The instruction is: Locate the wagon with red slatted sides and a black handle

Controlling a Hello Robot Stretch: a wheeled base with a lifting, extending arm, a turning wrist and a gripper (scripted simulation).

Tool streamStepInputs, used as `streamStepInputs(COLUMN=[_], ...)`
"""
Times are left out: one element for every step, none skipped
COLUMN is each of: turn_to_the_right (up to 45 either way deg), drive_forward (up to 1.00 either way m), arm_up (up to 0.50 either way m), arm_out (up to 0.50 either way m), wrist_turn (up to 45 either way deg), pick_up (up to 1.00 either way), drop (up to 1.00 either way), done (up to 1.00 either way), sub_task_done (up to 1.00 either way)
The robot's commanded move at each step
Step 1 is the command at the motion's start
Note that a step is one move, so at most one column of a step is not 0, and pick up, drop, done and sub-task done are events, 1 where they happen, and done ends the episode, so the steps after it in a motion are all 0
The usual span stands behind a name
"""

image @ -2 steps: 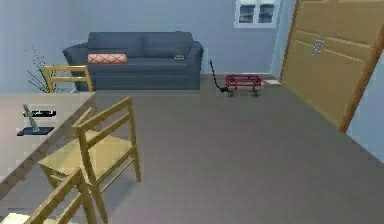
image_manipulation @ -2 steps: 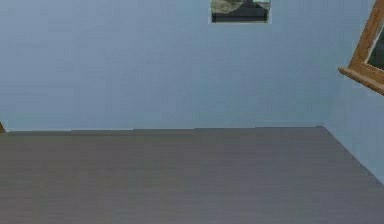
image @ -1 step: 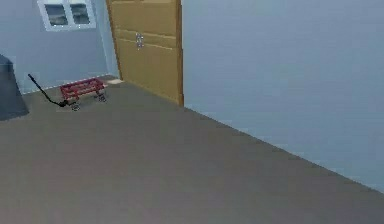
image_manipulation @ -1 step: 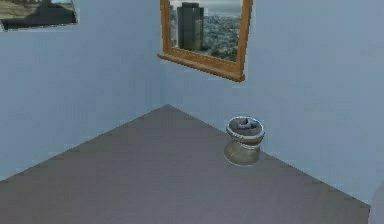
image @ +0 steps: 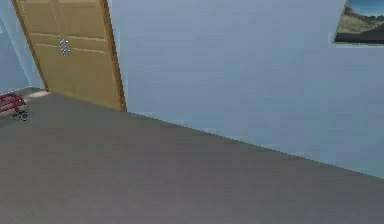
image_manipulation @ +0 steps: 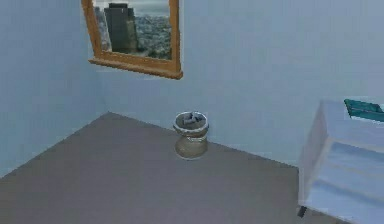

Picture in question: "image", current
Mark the red slatted wagon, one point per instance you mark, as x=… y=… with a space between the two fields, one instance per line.
x=12 y=103

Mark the light wooden room door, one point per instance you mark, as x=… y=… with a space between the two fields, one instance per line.
x=80 y=70

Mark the framed landscape picture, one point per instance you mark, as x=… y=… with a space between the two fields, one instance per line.
x=363 y=23

